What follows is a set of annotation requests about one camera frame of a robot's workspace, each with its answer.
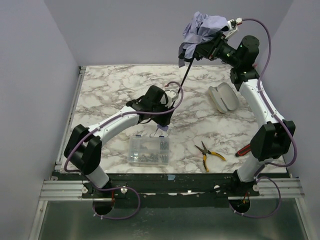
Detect red black screwdriver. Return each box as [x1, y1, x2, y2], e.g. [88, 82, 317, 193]
[235, 144, 251, 157]

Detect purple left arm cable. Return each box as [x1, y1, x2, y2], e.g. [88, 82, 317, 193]
[64, 81, 186, 221]

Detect blue tape piece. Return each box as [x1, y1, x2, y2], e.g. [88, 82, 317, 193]
[167, 174, 176, 181]

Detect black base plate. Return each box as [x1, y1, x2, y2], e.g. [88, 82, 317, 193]
[51, 172, 291, 208]

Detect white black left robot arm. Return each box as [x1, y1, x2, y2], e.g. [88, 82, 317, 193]
[63, 85, 178, 188]

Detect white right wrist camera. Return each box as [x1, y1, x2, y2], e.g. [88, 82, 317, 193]
[225, 17, 243, 40]

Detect aluminium left side rail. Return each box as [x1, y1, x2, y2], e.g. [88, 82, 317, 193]
[53, 66, 87, 172]

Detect lilac umbrella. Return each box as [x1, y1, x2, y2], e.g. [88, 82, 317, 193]
[149, 10, 230, 138]

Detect aluminium rail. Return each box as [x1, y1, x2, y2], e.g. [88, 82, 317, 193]
[53, 66, 87, 172]
[39, 180, 88, 201]

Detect clear plastic screw box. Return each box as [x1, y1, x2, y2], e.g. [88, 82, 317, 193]
[127, 135, 170, 166]

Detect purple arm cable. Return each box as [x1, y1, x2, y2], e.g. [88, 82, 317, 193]
[64, 81, 186, 221]
[228, 17, 298, 219]

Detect beige umbrella case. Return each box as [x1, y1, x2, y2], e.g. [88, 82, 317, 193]
[208, 82, 240, 114]

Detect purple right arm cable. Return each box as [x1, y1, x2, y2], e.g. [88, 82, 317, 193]
[228, 17, 298, 219]

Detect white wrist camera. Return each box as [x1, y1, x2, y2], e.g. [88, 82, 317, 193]
[164, 90, 179, 107]
[225, 17, 243, 40]

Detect aluminium front rail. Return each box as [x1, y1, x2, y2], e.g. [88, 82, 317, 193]
[39, 180, 88, 201]

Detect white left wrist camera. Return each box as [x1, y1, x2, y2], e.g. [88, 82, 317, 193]
[164, 90, 179, 107]

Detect yellow handled pliers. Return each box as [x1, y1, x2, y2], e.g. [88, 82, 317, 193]
[195, 141, 226, 173]

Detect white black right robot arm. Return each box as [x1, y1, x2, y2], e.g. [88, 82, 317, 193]
[194, 33, 296, 183]

